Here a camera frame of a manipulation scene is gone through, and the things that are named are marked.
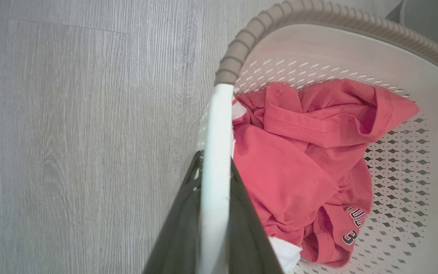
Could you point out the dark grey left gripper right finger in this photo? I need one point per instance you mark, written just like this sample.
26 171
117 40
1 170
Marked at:
247 239

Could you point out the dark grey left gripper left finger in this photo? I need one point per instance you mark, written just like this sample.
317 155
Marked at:
177 236

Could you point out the white perforated plastic laundry basket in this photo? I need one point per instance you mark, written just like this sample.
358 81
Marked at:
401 182

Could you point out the red t-shirt with print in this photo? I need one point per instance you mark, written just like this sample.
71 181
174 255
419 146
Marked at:
280 171

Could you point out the dark grey rounded object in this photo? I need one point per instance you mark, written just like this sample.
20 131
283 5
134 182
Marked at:
428 19

